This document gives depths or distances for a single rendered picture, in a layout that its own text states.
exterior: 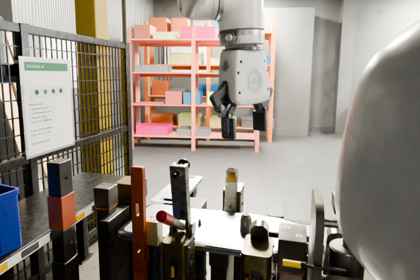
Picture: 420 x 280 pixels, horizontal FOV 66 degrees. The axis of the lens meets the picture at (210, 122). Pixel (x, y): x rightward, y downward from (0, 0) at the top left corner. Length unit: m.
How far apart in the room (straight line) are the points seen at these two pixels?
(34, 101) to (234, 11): 0.75
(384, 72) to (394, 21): 8.87
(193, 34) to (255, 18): 5.33
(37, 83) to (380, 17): 8.39
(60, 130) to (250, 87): 0.80
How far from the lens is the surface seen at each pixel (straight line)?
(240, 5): 0.59
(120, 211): 1.03
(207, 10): 0.58
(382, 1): 9.05
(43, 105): 1.17
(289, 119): 7.74
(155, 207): 1.04
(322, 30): 8.60
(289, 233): 0.64
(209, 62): 6.76
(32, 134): 1.14
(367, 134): 0.21
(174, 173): 0.69
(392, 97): 0.20
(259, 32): 0.59
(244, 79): 0.58
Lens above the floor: 1.41
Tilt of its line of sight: 8 degrees down
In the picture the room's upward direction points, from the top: 1 degrees clockwise
